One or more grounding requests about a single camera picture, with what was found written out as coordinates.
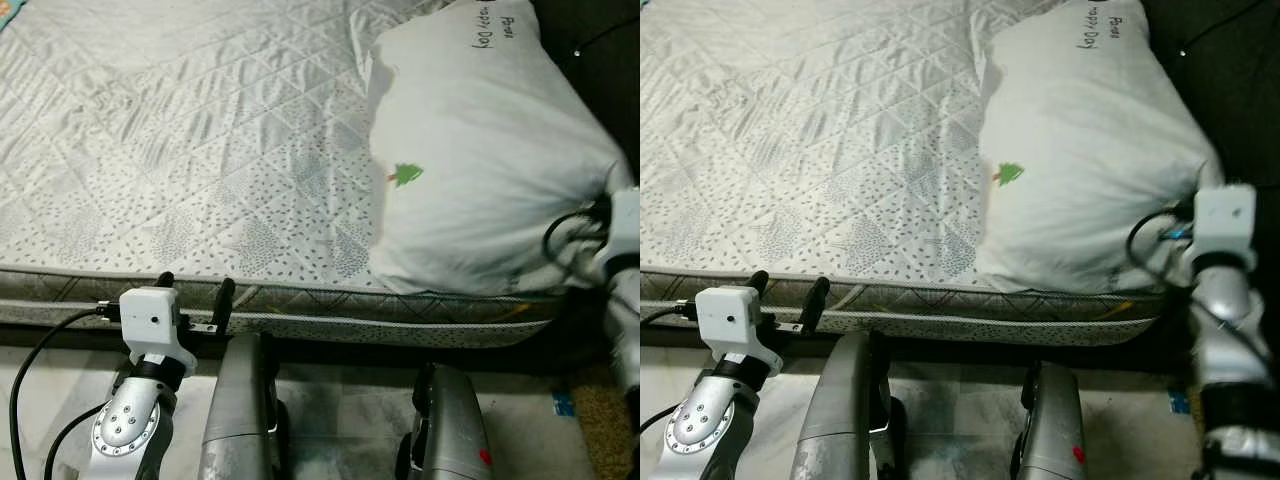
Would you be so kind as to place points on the grey right robot leg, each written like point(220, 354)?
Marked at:
point(1055, 430)
point(455, 430)

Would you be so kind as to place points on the grey quilted mattress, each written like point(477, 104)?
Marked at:
point(800, 130)
point(180, 130)

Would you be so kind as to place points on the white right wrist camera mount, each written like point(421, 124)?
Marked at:
point(1225, 220)
point(625, 225)

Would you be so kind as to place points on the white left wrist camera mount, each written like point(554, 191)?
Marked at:
point(150, 318)
point(728, 318)

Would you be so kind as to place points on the white pillow with green tree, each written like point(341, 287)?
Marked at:
point(1090, 150)
point(480, 150)

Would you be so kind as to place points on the brown board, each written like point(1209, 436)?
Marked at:
point(600, 430)

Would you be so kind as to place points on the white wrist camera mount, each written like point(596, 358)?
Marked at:
point(1225, 220)
point(150, 318)
point(728, 318)
point(625, 225)

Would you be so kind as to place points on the grey robot leg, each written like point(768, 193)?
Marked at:
point(840, 410)
point(455, 430)
point(1055, 430)
point(235, 410)

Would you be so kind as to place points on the dark tufted headboard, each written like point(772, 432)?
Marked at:
point(1230, 80)
point(600, 60)

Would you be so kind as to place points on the grey left robot leg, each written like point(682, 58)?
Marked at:
point(840, 410)
point(235, 410)

